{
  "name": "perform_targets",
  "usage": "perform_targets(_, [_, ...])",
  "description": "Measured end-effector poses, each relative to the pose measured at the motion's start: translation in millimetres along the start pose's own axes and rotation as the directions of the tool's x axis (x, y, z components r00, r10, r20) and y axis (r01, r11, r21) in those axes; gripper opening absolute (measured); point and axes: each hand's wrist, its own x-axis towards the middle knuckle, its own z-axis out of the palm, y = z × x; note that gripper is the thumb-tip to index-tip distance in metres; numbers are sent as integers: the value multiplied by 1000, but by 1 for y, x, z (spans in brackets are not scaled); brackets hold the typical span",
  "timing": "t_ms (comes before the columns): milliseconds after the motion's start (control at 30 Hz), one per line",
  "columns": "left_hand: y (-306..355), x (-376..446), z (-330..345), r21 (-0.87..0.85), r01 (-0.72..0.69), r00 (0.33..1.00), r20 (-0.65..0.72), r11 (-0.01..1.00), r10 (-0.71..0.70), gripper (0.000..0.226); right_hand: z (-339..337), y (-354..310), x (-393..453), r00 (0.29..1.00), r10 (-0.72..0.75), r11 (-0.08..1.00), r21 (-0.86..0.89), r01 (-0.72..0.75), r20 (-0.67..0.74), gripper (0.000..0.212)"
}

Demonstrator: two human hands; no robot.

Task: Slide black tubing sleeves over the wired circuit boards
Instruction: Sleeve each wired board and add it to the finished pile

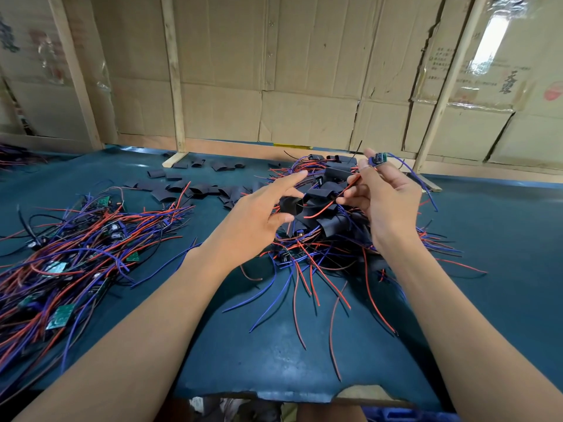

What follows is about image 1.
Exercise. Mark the person's left hand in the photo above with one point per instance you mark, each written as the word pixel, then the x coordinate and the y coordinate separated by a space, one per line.
pixel 251 228

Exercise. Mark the person's right hand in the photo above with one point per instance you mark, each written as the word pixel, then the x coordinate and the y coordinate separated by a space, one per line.
pixel 391 206

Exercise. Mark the pile of sleeved wired boards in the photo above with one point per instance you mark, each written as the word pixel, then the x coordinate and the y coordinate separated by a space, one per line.
pixel 330 226

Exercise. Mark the pile of black sleeve pieces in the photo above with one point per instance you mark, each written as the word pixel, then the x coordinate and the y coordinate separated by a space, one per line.
pixel 163 196

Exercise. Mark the pile of unsleeved wired boards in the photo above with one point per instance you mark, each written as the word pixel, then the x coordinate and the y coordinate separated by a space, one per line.
pixel 61 259

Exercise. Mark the person's left forearm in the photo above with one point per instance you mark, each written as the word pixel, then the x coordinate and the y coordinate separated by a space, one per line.
pixel 123 347

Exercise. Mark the person's right forearm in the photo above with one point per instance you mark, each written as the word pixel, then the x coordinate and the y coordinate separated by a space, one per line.
pixel 475 347

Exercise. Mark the yellow strip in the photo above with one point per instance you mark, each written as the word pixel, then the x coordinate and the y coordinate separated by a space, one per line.
pixel 292 146

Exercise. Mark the wooden ledge board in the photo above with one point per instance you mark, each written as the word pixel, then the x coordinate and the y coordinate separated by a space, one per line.
pixel 493 171

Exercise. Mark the tan cardboard flap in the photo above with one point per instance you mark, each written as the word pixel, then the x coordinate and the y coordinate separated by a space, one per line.
pixel 365 394

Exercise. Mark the clear plastic sheet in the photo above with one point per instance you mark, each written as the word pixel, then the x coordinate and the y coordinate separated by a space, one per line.
pixel 488 44

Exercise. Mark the blue container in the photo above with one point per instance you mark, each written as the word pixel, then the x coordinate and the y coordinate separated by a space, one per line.
pixel 400 415

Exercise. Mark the pale slanted wooden post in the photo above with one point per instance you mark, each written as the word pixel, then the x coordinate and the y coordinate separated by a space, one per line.
pixel 449 83

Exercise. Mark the thin wooden post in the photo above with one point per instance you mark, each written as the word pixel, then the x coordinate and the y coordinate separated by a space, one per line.
pixel 173 74

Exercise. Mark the wide wooden post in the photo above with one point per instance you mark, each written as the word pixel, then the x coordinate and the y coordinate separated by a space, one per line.
pixel 75 74

